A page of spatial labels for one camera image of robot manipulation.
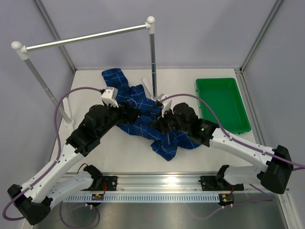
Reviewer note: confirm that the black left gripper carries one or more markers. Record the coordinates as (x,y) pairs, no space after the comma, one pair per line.
(132,113)

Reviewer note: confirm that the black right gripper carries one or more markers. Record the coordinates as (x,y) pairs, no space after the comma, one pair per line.
(160,123)

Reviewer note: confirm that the blue plaid shirt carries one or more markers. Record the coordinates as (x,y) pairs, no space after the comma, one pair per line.
(164,145)

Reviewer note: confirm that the white hanger with metal hook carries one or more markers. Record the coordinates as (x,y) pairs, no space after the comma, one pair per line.
(132,103)

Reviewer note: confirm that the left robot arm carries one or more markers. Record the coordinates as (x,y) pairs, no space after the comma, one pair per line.
(37,197)

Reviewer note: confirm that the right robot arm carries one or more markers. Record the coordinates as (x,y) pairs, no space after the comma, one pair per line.
(269,167)

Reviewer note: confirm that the green plastic tray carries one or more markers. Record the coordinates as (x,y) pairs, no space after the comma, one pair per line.
(223,96)

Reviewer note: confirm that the silver clothes rack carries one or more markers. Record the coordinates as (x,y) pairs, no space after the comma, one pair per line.
(23,53)

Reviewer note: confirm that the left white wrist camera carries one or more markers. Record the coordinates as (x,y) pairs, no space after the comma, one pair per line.
(109,97)

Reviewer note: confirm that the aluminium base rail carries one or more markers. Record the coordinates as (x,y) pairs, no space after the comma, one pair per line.
(158,182)

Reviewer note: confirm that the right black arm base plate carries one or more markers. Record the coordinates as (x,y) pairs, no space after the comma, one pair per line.
(210,183)

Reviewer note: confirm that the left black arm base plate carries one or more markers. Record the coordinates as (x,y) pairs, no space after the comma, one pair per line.
(108,182)

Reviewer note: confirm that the white slotted cable duct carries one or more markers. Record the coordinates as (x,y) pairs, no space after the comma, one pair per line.
(144,198)

